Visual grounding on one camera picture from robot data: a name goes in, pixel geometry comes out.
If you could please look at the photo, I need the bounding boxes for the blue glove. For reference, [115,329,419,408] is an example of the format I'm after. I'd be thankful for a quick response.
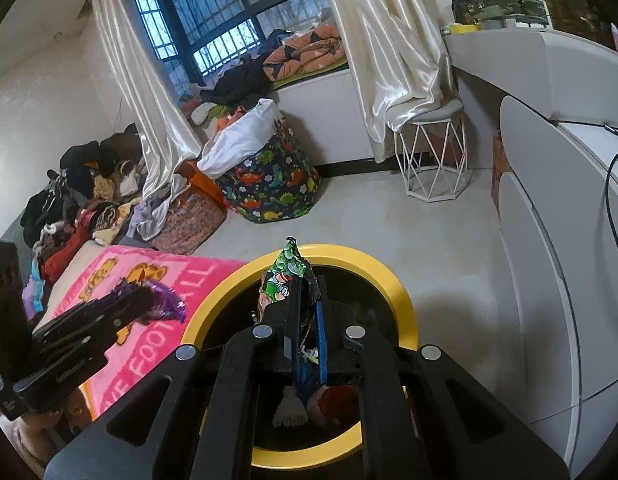
[295,357,320,397]

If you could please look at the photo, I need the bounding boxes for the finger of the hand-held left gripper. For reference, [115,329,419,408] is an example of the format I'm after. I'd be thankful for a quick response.
[31,285,157,357]

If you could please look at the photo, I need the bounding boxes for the orange cloth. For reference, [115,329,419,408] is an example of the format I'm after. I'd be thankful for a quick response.
[214,110,246,137]

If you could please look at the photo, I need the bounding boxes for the barred window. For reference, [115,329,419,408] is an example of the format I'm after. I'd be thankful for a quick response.
[129,0,326,89]

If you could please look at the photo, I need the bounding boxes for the white wire stool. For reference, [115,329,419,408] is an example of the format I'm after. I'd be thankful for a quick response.
[393,98,469,203]

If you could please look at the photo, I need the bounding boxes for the clothes on window sill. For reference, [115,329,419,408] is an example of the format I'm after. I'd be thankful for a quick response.
[271,57,350,90]

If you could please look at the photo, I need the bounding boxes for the white curved cabinet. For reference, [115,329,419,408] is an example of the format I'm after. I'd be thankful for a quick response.
[498,95,618,466]

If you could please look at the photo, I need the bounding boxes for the yellow-rimmed black bin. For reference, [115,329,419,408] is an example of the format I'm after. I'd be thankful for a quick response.
[180,243,420,470]

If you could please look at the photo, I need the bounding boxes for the lavender cloth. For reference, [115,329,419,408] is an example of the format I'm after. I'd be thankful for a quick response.
[129,175,190,242]

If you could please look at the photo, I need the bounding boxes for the orange patterned quilt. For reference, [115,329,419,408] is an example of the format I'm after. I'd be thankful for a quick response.
[263,22,346,84]

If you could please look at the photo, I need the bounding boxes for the brown floral bag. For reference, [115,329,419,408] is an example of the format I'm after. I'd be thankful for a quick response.
[153,192,229,256]

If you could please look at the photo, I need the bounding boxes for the dinosaur print laundry basket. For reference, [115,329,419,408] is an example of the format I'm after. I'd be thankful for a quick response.
[214,115,322,224]

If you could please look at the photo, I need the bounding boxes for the person's left hand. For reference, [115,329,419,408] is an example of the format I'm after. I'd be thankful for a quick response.
[10,411,60,465]

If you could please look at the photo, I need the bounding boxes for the green snack wrapper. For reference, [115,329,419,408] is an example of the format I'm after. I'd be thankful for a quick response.
[257,236,322,361]

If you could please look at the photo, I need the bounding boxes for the camouflage bag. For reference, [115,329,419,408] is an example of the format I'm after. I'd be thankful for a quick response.
[451,0,548,31]

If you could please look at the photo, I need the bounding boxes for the cream satin curtain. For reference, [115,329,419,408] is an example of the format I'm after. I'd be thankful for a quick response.
[314,0,456,164]
[91,0,206,202]

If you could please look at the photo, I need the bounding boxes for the white cloth bag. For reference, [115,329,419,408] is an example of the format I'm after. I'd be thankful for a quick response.
[198,98,281,180]

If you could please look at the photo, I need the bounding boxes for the pink printed blanket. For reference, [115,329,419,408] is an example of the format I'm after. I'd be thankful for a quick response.
[36,245,250,423]

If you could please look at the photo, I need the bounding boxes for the black clothes heap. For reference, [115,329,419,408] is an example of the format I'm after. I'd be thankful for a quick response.
[209,57,270,109]

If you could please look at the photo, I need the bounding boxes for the row of small jars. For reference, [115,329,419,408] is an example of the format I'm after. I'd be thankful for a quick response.
[481,15,546,31]

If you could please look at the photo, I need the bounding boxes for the orange box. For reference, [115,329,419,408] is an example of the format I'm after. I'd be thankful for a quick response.
[181,160,226,207]

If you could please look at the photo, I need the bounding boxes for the pile of clothes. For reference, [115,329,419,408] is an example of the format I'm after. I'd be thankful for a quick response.
[21,122,150,306]

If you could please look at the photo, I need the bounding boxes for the colourful clothes heap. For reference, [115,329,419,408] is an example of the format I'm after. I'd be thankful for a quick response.
[181,94,240,127]

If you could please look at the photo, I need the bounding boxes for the purple snack wrapper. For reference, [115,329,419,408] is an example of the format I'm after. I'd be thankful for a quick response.
[111,280,188,324]

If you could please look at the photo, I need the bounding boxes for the dark glass tank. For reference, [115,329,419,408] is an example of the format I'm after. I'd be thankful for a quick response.
[541,0,616,37]

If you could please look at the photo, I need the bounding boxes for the white vanity desk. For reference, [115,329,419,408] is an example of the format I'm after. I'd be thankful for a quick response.
[443,27,618,127]

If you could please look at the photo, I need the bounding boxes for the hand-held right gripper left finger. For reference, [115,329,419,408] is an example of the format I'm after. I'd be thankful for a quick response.
[44,277,303,480]

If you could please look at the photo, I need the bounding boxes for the beige bed sheet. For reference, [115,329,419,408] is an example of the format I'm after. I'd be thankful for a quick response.
[36,239,108,322]

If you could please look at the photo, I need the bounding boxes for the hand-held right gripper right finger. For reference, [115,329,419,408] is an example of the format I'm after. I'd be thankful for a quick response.
[315,299,570,480]

